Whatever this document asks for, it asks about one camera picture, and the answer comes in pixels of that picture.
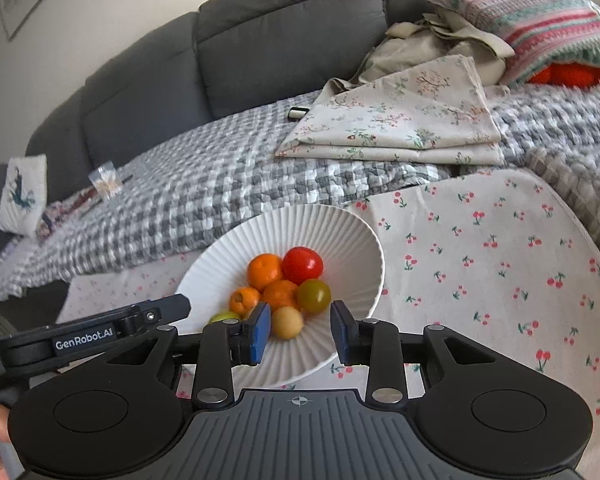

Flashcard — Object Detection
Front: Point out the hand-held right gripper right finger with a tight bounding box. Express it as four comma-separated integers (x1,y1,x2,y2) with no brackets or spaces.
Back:
330,299,501,407

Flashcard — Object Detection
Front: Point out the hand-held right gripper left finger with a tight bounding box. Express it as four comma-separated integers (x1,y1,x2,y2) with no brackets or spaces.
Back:
100,302,272,409

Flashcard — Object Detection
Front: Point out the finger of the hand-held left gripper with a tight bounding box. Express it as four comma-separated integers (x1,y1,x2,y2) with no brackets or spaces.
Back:
130,294,191,332

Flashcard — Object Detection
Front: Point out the tan round fruit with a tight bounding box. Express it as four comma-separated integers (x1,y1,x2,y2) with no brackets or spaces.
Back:
271,306,304,340

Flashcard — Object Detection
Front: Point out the small dimpled orange mandarin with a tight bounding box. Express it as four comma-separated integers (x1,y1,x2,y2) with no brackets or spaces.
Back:
228,286,262,317

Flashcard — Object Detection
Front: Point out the green reddish round fruit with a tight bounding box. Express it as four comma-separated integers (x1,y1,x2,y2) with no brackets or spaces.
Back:
295,278,332,314

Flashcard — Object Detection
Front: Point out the red tomato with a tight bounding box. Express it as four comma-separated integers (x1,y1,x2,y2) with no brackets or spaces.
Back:
281,246,325,285

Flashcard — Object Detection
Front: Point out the white ribbed bowl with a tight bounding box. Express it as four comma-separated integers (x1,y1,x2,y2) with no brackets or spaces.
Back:
172,203,385,391

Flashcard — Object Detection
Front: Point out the dark floral cloth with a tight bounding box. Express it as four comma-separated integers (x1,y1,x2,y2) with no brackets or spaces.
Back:
35,175,134,239

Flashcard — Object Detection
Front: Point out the grey checkered blanket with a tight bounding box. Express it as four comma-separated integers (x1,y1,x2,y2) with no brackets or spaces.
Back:
0,82,600,302

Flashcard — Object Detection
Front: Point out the clear plastic bag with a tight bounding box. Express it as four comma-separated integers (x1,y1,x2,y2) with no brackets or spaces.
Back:
88,160,122,200

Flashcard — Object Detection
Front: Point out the cherry print cloth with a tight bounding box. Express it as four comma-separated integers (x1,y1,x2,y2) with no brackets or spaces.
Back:
55,166,600,480

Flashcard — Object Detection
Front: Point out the white printed cushion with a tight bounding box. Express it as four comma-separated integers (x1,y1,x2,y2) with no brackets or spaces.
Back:
0,153,49,235

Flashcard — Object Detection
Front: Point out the folded floral cloth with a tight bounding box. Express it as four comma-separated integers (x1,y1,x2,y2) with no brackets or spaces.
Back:
274,54,507,166

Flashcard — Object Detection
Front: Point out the beige fabric bag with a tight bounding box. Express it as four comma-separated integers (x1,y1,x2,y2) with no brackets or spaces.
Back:
357,12,516,89

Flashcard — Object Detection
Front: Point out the grey sofa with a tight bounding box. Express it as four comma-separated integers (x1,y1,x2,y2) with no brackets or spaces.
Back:
0,0,531,323

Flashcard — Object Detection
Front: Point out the red fuzzy plush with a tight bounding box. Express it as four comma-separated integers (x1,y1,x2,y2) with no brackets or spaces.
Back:
525,62,600,87

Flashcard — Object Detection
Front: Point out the striped knitted pillow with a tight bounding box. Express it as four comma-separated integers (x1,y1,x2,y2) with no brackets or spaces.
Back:
426,0,600,89

